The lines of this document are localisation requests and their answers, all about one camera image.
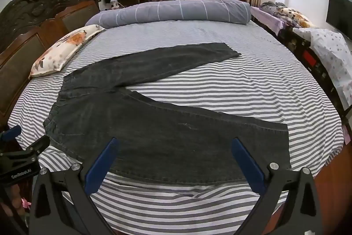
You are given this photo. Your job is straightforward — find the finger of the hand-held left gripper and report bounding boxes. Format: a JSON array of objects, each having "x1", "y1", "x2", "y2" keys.
[
  {"x1": 25, "y1": 135, "x2": 51, "y2": 162},
  {"x1": 0, "y1": 125, "x2": 22, "y2": 144}
]

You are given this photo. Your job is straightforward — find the dark grey denim pants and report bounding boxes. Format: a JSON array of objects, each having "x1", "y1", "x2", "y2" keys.
[{"x1": 42, "y1": 42, "x2": 292, "y2": 186}]

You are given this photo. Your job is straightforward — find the white dotted cloth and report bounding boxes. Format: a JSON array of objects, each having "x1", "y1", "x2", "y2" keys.
[{"x1": 293, "y1": 28, "x2": 352, "y2": 106}]

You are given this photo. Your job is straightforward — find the rolled grey checked duvet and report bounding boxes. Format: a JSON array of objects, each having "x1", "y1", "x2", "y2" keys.
[{"x1": 85, "y1": 0, "x2": 252, "y2": 30}]

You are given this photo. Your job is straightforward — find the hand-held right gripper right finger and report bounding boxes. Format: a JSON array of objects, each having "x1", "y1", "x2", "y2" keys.
[{"x1": 230, "y1": 137, "x2": 323, "y2": 235}]

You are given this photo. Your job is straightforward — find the carved dark wooden headboard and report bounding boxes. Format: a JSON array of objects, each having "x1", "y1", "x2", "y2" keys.
[{"x1": 0, "y1": 0, "x2": 101, "y2": 131}]

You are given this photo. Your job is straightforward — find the grey white striped bed sheet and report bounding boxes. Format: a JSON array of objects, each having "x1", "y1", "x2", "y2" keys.
[{"x1": 7, "y1": 21, "x2": 345, "y2": 235}]

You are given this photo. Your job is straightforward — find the floral blanket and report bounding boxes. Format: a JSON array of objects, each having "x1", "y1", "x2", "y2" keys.
[{"x1": 271, "y1": 6, "x2": 319, "y2": 30}]

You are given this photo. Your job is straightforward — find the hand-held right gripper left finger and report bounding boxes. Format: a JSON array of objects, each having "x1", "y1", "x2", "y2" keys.
[{"x1": 27, "y1": 137, "x2": 121, "y2": 235}]

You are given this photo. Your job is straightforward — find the purple sheet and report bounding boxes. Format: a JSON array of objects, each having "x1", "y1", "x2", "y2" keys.
[{"x1": 250, "y1": 5, "x2": 292, "y2": 32}]

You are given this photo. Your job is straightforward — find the floral pillow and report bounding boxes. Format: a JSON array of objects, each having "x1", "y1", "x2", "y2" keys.
[{"x1": 28, "y1": 24, "x2": 106, "y2": 79}]

